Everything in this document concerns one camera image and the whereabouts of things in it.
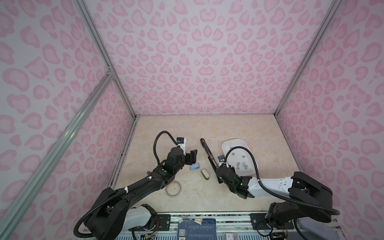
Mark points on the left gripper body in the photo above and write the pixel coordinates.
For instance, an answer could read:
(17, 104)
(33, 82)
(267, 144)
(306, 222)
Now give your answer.
(188, 159)

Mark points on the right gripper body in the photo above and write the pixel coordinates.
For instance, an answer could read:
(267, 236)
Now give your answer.
(231, 188)

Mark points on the black stapler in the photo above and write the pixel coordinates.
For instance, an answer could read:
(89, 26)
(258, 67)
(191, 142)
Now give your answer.
(211, 158)

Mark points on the blue mini stapler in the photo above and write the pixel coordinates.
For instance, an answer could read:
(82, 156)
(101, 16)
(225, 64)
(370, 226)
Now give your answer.
(194, 166)

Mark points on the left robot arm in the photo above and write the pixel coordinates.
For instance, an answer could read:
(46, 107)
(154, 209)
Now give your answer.
(114, 210)

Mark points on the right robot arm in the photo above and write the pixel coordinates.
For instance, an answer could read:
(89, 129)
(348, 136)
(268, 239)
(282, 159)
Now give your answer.
(301, 196)

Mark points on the white plastic tray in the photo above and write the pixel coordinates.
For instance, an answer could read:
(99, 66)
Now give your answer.
(238, 157)

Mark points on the clear tape roll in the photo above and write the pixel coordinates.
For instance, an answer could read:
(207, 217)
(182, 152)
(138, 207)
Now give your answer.
(173, 189)

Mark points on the grey cloth pad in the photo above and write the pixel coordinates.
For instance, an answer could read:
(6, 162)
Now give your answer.
(314, 230)

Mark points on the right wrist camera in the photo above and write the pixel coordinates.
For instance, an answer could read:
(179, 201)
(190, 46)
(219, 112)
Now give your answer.
(222, 160)

